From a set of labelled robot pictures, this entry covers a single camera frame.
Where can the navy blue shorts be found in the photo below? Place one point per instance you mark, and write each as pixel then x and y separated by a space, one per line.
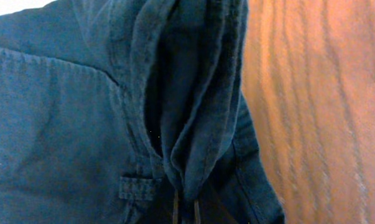
pixel 108 107

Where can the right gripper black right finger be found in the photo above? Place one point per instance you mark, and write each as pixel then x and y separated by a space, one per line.
pixel 197 217

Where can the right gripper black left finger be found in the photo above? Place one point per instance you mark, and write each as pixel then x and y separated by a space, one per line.
pixel 175 208

